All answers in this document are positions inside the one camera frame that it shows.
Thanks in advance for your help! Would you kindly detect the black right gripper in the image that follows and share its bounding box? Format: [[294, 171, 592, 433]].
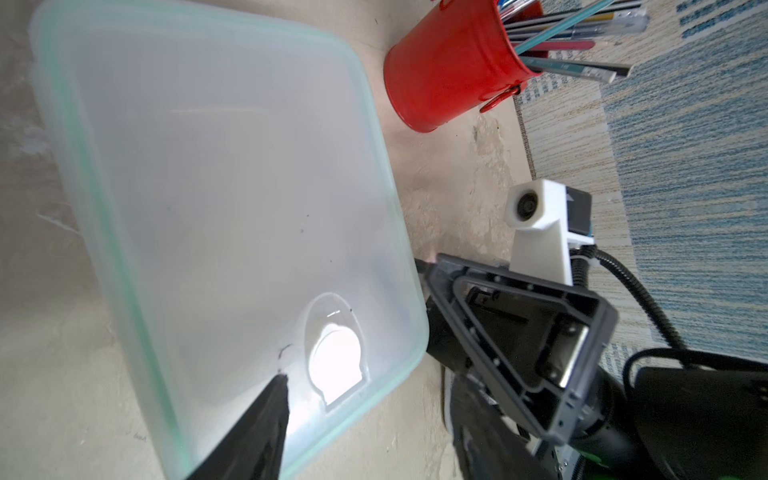
[[416, 254, 767, 479]]

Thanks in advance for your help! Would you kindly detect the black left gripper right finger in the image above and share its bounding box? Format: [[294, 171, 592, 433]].
[[449, 374, 555, 479]]

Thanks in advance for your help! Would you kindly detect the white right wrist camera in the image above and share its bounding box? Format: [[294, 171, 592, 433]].
[[504, 179, 595, 286]]

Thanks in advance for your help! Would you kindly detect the red pencil cup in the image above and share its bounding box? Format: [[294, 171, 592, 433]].
[[383, 0, 539, 133]]

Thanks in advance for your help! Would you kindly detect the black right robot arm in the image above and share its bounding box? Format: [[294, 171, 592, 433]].
[[416, 246, 767, 479]]

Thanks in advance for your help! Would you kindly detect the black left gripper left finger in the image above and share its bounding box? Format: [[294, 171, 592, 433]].
[[188, 373, 290, 480]]

